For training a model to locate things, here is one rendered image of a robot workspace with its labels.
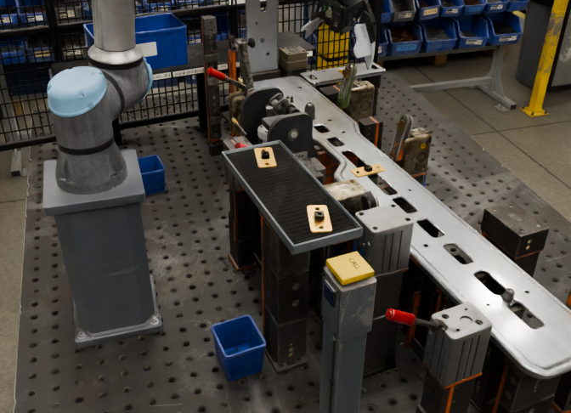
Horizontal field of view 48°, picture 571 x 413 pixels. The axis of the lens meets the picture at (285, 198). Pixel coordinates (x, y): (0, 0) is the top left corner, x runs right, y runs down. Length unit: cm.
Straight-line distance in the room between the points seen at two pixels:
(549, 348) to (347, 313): 37
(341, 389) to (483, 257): 42
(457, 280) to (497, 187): 97
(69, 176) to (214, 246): 60
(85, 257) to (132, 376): 29
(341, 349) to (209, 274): 73
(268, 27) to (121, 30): 88
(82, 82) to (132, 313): 57
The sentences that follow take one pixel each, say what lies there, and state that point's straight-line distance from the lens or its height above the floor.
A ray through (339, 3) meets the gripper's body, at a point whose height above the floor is 150.
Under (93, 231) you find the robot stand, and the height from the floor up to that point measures 102.
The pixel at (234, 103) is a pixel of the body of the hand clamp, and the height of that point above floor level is 104.
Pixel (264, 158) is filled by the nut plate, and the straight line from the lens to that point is 136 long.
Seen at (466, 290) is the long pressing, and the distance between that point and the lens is 131.
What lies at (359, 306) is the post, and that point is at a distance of 109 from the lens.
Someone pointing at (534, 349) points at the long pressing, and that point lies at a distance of 123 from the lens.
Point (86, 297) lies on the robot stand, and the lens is 155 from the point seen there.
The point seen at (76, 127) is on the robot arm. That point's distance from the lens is 136.
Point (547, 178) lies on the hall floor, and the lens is 386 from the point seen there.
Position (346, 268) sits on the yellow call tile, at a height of 116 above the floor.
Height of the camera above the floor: 183
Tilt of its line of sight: 33 degrees down
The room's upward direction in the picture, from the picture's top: straight up
